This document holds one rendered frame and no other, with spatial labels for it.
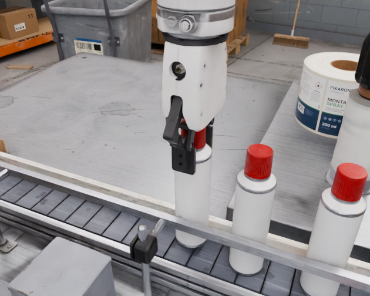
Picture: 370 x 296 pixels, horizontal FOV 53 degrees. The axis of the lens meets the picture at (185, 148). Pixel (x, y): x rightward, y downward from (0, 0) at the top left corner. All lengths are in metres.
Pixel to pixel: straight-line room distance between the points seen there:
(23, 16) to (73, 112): 3.49
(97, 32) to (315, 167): 2.11
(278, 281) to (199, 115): 0.29
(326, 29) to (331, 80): 4.15
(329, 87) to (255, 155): 0.47
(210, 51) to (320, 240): 0.27
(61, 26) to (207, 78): 2.44
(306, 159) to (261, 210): 0.37
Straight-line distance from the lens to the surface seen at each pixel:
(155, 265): 0.60
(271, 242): 0.59
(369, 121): 0.69
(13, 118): 1.18
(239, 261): 0.56
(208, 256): 0.60
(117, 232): 0.64
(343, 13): 4.96
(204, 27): 0.39
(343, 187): 0.46
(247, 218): 0.50
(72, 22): 2.75
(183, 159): 0.46
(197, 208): 0.53
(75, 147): 0.98
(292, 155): 0.85
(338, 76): 0.90
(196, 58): 0.39
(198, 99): 0.40
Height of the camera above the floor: 1.33
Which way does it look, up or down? 32 degrees down
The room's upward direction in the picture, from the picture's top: straight up
